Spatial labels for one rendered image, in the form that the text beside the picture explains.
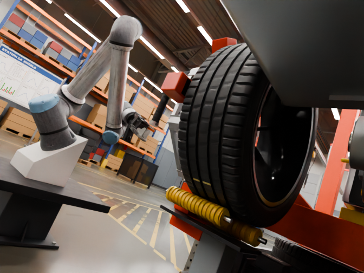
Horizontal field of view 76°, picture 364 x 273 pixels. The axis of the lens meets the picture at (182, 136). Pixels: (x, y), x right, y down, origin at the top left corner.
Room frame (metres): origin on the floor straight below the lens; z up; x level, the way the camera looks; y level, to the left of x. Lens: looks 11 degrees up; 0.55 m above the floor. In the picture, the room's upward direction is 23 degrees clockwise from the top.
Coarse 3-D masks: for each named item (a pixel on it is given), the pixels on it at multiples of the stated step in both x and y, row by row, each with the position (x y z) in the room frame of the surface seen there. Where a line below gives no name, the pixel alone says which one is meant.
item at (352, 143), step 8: (360, 120) 0.56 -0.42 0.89; (360, 128) 0.55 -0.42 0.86; (352, 136) 0.56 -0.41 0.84; (360, 136) 0.55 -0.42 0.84; (352, 144) 0.56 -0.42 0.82; (360, 144) 0.55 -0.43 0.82; (352, 152) 0.57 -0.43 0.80; (360, 152) 0.56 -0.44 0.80; (352, 160) 0.58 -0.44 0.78; (360, 160) 0.57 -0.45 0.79; (360, 168) 0.59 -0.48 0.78
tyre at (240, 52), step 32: (224, 64) 0.63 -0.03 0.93; (256, 64) 0.56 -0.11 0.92; (192, 96) 0.68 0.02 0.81; (224, 96) 0.59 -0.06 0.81; (256, 96) 0.57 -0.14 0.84; (192, 128) 0.67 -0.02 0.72; (224, 128) 0.59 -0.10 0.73; (192, 160) 0.71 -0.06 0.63; (224, 160) 0.61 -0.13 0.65; (192, 192) 0.84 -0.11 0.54; (224, 192) 0.69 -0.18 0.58; (256, 224) 0.75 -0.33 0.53
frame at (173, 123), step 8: (192, 72) 0.80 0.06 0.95; (176, 104) 0.81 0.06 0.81; (176, 112) 0.80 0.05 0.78; (176, 120) 0.78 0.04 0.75; (168, 128) 0.82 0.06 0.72; (176, 128) 0.79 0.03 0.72; (176, 136) 0.83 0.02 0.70; (256, 136) 1.13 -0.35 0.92; (176, 144) 0.84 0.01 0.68; (176, 152) 0.86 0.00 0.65; (176, 160) 0.88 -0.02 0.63
